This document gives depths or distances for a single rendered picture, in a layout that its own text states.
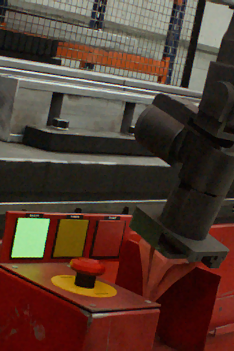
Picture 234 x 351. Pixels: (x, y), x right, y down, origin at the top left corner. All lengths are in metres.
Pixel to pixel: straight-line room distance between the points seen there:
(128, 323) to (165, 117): 0.23
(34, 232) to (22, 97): 0.36
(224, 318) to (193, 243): 0.83
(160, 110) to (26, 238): 0.21
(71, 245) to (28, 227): 0.07
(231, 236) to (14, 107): 0.58
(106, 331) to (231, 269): 0.87
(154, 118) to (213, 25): 7.10
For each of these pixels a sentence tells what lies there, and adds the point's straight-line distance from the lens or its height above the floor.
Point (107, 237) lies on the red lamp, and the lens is 1.12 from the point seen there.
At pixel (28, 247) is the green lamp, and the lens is 1.04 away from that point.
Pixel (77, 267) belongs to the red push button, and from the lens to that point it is 0.97.
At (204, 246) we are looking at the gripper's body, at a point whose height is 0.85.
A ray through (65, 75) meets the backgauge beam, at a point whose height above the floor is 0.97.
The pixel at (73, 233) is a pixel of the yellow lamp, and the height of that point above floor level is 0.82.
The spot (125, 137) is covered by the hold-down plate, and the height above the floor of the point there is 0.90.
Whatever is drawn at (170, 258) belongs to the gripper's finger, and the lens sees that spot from 1.00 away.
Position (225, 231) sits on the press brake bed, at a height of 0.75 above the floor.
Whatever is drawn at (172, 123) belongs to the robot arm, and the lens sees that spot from 1.01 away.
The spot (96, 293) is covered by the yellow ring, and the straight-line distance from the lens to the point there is 0.97.
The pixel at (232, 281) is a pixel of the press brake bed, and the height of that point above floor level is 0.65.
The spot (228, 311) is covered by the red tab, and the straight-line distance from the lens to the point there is 1.82.
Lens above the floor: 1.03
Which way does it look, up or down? 7 degrees down
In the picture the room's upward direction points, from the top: 12 degrees clockwise
